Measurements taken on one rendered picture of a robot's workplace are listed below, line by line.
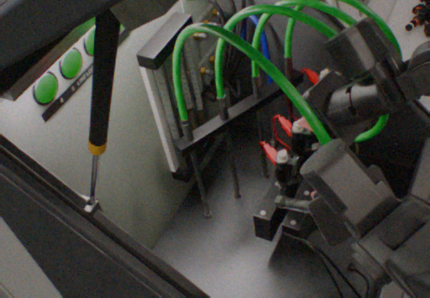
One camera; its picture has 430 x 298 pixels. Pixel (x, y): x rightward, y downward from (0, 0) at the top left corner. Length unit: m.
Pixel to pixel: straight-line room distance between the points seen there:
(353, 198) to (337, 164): 0.04
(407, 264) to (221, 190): 0.85
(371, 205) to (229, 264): 0.66
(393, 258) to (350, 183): 0.09
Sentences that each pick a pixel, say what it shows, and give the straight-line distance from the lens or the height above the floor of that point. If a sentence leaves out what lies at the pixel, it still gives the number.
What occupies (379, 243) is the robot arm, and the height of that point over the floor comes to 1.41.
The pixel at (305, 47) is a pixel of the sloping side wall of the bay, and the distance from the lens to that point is 1.14.
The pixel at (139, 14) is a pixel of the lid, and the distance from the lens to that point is 0.33.
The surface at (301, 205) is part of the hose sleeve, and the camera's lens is 0.79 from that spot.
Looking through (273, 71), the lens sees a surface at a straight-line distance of 0.64.
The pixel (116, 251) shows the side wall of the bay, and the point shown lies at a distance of 0.67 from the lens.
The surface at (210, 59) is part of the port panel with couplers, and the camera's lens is 1.18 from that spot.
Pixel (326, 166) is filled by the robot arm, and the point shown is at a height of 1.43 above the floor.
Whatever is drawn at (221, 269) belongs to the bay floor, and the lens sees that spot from 1.13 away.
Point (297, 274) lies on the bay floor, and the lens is 1.11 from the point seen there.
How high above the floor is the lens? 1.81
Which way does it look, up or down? 46 degrees down
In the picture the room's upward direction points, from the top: 11 degrees counter-clockwise
